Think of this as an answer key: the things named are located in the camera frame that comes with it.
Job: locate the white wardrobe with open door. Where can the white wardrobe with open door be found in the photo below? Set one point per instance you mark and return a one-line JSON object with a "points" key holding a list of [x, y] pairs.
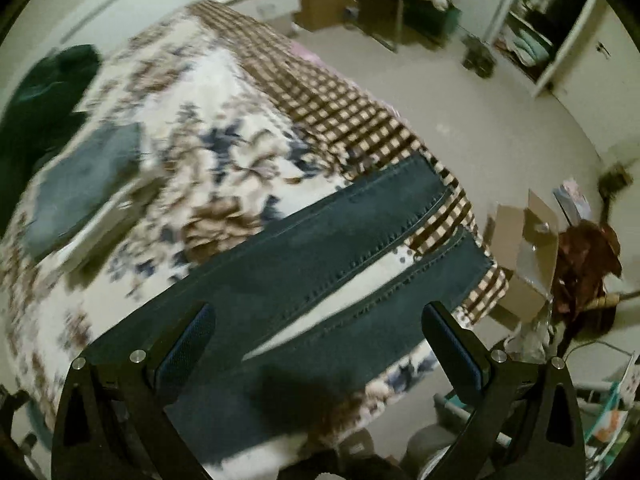
{"points": [[585, 53]]}

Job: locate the dark blue denim jeans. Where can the dark blue denim jeans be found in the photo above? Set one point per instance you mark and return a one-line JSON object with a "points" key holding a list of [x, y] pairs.
{"points": [[239, 394]]}

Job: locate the dark green garment pile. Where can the dark green garment pile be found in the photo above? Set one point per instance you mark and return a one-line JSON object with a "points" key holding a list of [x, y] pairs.
{"points": [[40, 118]]}

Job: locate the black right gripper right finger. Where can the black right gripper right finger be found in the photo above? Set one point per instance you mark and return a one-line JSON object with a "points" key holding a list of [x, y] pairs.
{"points": [[525, 421]]}

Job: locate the floral and checked fleece blanket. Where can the floral and checked fleece blanket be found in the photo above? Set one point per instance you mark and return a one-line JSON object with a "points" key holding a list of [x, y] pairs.
{"points": [[245, 132]]}

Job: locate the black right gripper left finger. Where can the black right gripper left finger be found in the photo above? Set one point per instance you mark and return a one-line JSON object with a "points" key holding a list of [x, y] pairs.
{"points": [[111, 420]]}

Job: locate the folded grey-blue jeans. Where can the folded grey-blue jeans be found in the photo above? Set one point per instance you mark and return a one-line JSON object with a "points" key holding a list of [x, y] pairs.
{"points": [[80, 183]]}

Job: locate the open cardboard box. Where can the open cardboard box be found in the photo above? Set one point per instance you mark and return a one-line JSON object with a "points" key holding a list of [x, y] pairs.
{"points": [[525, 243]]}

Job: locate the dark red crumpled cloth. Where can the dark red crumpled cloth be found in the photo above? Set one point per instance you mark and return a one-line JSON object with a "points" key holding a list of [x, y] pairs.
{"points": [[587, 253]]}

